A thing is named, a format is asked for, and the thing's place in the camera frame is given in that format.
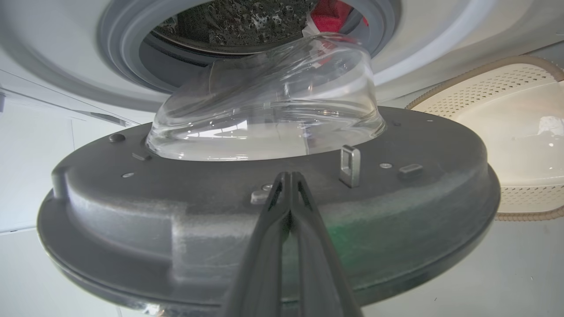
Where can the red and white garment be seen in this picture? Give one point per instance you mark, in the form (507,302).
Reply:
(328,17)

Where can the white front-load washing machine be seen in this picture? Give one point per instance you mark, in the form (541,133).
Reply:
(53,44)

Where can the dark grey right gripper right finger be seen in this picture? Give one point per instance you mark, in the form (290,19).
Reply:
(321,281)

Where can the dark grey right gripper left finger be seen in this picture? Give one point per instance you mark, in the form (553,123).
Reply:
(260,273)

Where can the cream perforated laundry basket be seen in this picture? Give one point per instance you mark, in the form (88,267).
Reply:
(506,132)

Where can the round washing machine glass door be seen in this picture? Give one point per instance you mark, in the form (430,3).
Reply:
(132,229)

